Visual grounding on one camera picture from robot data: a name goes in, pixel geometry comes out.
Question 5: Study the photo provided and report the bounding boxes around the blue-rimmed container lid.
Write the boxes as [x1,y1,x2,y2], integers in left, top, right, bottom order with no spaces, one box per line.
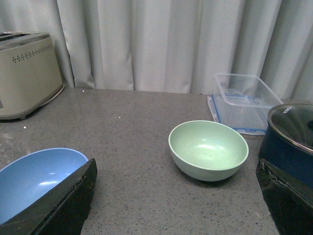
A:
[207,94,269,135]

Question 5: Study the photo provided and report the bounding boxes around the blue bowl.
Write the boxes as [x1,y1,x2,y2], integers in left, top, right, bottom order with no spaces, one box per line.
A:
[0,148,88,224]

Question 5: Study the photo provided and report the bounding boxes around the dark blue cooking pot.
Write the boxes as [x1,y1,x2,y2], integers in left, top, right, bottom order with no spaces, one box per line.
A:
[259,123,313,188]

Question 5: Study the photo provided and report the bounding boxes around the white curtain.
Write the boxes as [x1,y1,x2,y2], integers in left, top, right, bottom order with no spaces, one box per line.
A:
[0,0,313,101]

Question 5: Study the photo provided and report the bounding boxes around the cream two-slot toaster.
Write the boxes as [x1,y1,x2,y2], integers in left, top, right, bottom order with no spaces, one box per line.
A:
[0,32,64,120]

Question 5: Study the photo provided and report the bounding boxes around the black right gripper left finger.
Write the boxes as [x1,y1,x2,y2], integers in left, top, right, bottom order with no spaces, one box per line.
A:
[0,159,97,235]

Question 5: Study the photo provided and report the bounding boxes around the green bowl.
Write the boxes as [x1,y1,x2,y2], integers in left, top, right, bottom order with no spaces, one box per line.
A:
[168,120,249,182]

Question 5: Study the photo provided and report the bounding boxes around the clear plastic food container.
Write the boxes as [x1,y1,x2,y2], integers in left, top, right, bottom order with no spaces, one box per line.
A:
[213,73,283,108]

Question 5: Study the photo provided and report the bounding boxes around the glass pot lid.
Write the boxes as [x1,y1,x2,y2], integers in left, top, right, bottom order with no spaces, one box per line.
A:
[268,103,313,154]

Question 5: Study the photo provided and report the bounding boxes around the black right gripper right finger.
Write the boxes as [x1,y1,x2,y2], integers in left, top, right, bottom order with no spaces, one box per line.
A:
[256,158,313,235]

